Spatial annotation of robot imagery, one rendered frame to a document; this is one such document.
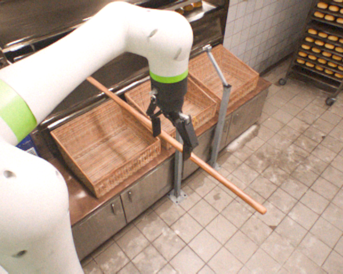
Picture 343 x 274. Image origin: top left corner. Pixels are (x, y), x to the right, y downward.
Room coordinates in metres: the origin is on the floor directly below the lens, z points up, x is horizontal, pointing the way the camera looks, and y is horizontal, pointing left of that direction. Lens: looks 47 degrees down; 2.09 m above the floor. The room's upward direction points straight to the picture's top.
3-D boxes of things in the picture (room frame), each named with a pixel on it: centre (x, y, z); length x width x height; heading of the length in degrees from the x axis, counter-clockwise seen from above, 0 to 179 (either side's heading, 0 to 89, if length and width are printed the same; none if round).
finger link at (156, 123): (0.62, 0.04, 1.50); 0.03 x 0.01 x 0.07; 133
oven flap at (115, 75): (1.86, 0.18, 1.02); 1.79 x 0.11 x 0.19; 133
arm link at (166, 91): (0.56, 0.00, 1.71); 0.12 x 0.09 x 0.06; 133
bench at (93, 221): (1.58, 0.06, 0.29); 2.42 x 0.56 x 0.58; 133
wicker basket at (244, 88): (2.09, -0.46, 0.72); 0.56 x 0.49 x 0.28; 134
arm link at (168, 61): (0.57, 0.01, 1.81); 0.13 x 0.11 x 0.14; 59
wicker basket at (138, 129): (1.27, 0.42, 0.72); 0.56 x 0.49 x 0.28; 134
